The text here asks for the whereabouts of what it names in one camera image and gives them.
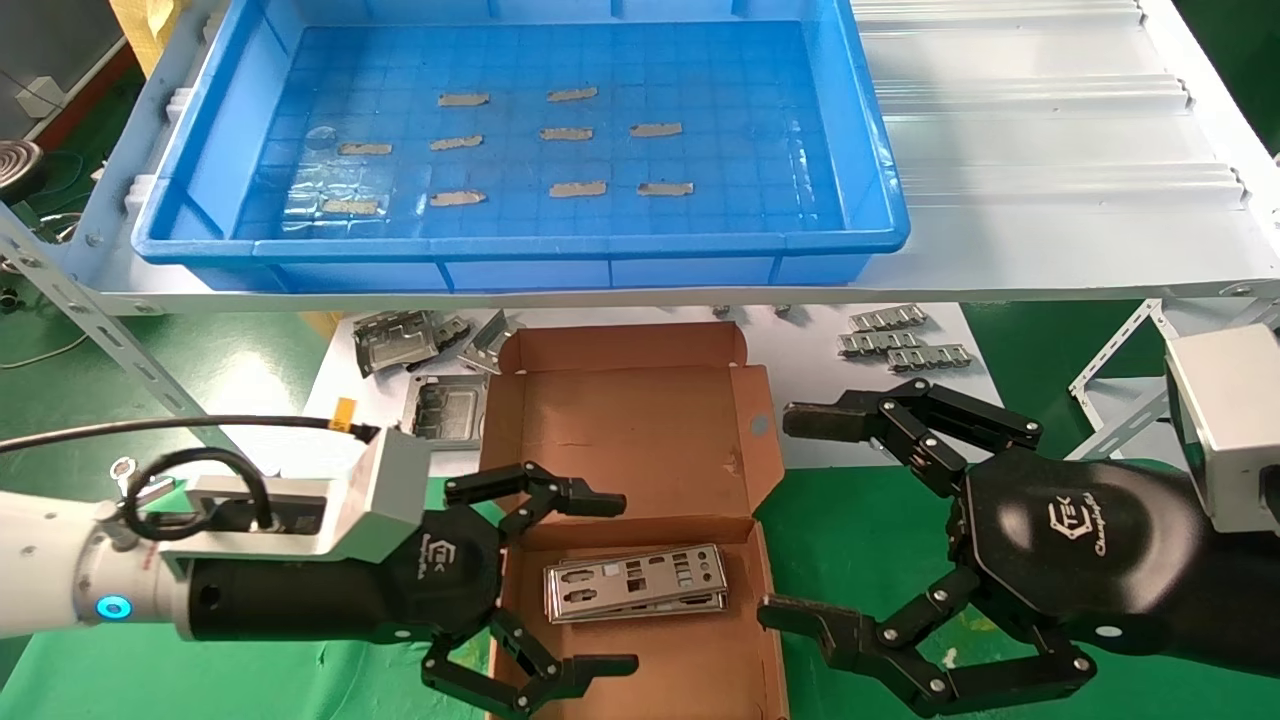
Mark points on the brown cardboard box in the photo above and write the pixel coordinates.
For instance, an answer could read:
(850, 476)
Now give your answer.
(620, 440)

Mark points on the yellow bag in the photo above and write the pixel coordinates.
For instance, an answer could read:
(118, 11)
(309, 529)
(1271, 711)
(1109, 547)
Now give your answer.
(140, 25)

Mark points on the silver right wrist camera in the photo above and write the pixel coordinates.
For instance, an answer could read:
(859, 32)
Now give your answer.
(1220, 420)

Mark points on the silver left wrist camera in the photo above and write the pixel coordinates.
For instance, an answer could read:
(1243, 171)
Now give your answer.
(380, 500)

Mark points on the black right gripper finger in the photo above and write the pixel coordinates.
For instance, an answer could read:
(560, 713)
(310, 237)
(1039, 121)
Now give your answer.
(900, 415)
(860, 635)

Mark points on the chrome base stool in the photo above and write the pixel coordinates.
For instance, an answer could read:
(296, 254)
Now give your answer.
(15, 165)

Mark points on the white metal shelf rack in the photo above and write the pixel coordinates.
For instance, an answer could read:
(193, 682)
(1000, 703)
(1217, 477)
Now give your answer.
(1020, 200)

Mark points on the green table cloth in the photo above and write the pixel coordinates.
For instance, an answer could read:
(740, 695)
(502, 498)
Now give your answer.
(250, 685)

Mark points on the notched metal strip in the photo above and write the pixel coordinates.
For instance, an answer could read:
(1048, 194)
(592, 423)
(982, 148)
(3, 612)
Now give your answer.
(880, 342)
(930, 357)
(888, 318)

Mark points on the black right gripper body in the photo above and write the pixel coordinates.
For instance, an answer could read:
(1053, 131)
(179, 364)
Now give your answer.
(1080, 550)

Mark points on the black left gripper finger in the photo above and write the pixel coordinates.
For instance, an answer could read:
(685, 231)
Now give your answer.
(540, 690)
(560, 490)

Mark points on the white base board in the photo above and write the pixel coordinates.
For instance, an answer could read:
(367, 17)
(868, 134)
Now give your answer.
(800, 345)

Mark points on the silver binder clip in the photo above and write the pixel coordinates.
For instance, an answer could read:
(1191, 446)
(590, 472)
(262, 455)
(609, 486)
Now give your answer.
(123, 465)

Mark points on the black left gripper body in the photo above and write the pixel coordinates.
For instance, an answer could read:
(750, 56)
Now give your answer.
(450, 580)

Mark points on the blue plastic tray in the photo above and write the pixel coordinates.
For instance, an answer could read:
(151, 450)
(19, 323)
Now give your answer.
(750, 100)

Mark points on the white power adapter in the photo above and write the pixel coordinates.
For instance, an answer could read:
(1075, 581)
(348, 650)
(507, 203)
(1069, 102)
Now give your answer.
(40, 95)

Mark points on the small grey metal piece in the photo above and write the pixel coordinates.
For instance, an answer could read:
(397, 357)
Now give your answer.
(452, 328)

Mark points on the angled metal plate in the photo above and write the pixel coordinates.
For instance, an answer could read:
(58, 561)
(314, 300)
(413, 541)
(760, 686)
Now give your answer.
(488, 342)

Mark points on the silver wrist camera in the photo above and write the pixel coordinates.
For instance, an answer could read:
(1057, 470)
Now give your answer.
(1220, 420)
(380, 500)

